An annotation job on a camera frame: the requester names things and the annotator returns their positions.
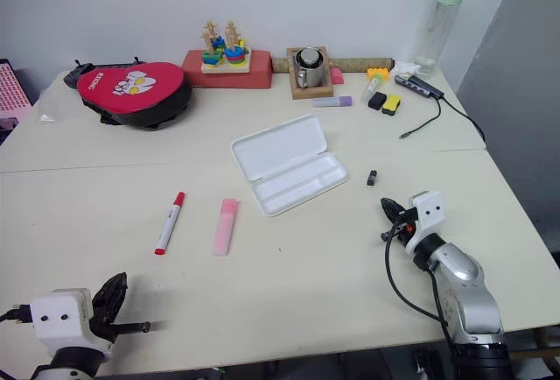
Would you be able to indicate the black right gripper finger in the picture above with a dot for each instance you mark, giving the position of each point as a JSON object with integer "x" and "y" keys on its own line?
{"x": 388, "y": 204}
{"x": 391, "y": 216}

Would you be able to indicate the rolled brown bamboo mat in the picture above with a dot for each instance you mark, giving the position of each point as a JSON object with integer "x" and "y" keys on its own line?
{"x": 354, "y": 64}

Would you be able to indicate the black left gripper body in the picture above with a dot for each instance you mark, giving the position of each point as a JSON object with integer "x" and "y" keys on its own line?
{"x": 102, "y": 329}

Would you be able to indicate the wooden colourful stacking toy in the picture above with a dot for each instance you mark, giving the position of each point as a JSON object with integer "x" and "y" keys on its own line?
{"x": 225, "y": 62}

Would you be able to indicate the pink wedge block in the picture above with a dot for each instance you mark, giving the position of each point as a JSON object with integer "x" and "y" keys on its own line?
{"x": 337, "y": 78}

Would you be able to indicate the crumpled white tissue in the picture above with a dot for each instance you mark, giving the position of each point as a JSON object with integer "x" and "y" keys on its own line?
{"x": 404, "y": 67}

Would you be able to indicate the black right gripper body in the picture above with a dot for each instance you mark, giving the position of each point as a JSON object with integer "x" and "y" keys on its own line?
{"x": 404, "y": 222}

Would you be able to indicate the red and white marker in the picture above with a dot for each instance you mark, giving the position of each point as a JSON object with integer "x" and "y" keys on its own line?
{"x": 170, "y": 222}

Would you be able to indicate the pink highlighter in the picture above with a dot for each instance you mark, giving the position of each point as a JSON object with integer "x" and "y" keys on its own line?
{"x": 225, "y": 227}

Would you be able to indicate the yellow and black board eraser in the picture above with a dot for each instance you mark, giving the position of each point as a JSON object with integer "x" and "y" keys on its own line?
{"x": 391, "y": 104}

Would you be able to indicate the purple and grey highlighter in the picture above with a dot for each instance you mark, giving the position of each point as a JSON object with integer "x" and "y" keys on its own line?
{"x": 330, "y": 101}

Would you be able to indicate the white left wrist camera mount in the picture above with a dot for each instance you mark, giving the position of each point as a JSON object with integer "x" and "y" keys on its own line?
{"x": 59, "y": 316}

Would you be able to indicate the red rectangular box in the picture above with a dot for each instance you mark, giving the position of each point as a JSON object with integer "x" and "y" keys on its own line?
{"x": 192, "y": 69}

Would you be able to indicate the white plastic pencil case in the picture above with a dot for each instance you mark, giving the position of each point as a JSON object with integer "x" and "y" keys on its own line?
{"x": 280, "y": 148}

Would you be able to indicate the wooden frame beam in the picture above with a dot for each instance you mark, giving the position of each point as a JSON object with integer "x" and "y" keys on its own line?
{"x": 534, "y": 351}

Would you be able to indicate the clear plastic tube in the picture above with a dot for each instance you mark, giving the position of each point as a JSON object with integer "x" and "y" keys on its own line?
{"x": 370, "y": 90}

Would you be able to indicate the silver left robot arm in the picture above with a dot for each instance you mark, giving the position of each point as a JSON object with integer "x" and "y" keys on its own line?
{"x": 70, "y": 364}

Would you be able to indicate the red and black paddle bag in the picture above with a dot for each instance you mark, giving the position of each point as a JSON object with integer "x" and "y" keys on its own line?
{"x": 131, "y": 91}

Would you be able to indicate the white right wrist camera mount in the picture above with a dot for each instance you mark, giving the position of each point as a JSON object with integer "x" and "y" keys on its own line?
{"x": 426, "y": 211}

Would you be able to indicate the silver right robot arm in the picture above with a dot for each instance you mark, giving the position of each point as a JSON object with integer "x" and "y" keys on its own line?
{"x": 464, "y": 283}

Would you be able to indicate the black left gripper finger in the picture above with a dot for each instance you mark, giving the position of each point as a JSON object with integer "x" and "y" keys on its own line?
{"x": 113, "y": 290}
{"x": 131, "y": 328}

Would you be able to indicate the yellow toy building brick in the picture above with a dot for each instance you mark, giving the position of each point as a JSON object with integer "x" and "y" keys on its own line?
{"x": 378, "y": 73}

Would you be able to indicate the wooden square tray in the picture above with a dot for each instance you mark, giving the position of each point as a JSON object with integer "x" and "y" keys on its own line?
{"x": 311, "y": 93}

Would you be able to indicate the black rectangular block eraser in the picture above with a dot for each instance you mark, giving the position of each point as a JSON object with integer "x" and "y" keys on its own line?
{"x": 376, "y": 100}

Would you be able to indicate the stainless steel mug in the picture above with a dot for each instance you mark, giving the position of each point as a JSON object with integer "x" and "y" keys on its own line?
{"x": 310, "y": 67}

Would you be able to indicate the clear bottle with green lid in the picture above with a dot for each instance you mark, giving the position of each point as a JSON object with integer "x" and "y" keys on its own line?
{"x": 435, "y": 30}

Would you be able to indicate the small clear plastic wrapper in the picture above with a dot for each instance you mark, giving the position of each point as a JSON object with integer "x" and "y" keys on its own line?
{"x": 46, "y": 118}

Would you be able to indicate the pink patterned box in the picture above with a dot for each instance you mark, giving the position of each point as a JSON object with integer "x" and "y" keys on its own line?
{"x": 11, "y": 91}

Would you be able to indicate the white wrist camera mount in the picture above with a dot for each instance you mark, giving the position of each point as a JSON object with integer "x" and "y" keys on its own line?
{"x": 426, "y": 211}
{"x": 59, "y": 316}

